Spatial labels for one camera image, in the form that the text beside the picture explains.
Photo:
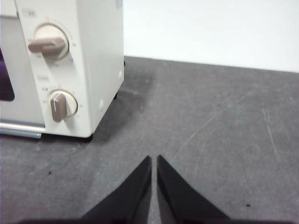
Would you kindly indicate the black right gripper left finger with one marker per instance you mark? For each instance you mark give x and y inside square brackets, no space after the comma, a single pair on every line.
[130,200]

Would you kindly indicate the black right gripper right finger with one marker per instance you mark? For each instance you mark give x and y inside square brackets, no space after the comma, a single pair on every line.
[180,200]

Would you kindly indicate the silver oven crumb tray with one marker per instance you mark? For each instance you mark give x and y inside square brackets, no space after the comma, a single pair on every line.
[18,130]

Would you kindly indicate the white Toshiba toaster oven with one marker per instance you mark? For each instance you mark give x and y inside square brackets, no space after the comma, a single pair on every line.
[93,46]

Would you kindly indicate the timer knob with upright grip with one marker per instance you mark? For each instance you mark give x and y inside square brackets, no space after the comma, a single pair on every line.
[59,106]

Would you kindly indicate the temperature knob with sideways grip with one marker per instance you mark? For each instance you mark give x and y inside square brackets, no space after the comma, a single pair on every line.
[50,44]

